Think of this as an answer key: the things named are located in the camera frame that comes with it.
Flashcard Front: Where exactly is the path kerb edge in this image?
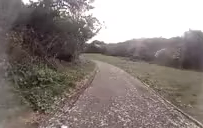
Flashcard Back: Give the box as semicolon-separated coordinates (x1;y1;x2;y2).
35;64;100;128

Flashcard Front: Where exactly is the grey gravel-strewn paved path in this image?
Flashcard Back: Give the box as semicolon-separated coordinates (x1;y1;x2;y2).
38;59;203;128

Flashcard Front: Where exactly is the distant row of trees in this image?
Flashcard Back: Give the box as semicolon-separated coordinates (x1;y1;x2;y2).
84;29;203;74

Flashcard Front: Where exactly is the wood of trees and bushes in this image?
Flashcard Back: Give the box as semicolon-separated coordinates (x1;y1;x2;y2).
0;0;105;81

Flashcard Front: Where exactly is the grass verge beside trees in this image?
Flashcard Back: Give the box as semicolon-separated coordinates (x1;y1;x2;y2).
0;57;98;128

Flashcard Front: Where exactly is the open grass field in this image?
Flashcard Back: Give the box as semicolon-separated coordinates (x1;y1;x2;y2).
83;52;203;128

